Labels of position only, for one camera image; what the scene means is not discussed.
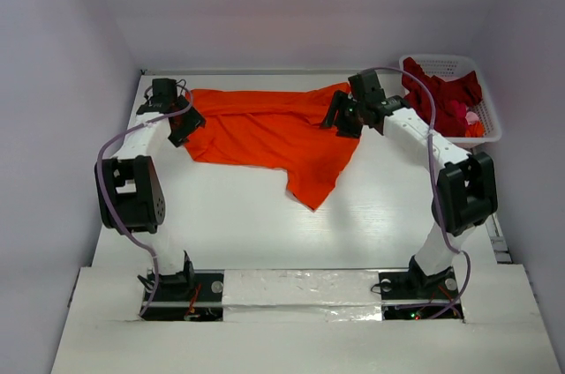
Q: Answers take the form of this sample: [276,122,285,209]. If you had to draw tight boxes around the orange t shirt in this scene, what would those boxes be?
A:
[185,83,359,211]

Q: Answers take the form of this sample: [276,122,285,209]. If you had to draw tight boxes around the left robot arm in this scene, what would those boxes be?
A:
[94,78,206,291]

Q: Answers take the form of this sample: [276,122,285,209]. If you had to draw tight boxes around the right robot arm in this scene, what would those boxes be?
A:
[321,69,498,296]

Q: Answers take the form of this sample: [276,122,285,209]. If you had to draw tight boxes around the dark red t shirt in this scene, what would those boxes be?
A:
[403,57,483,138]

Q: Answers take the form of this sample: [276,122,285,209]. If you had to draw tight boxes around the white plastic basket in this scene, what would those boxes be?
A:
[399,54,501,148]

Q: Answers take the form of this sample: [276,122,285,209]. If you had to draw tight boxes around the pink cloth in basket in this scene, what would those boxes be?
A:
[450,101,480,126]

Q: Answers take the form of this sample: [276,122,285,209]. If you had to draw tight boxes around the small orange cloth in basket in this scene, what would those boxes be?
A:
[465,121,486,138]

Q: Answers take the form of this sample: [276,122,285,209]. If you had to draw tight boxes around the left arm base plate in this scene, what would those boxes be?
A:
[141,271,224,322]

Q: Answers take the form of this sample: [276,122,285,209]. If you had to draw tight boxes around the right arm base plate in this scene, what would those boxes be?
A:
[371,271,464,321]

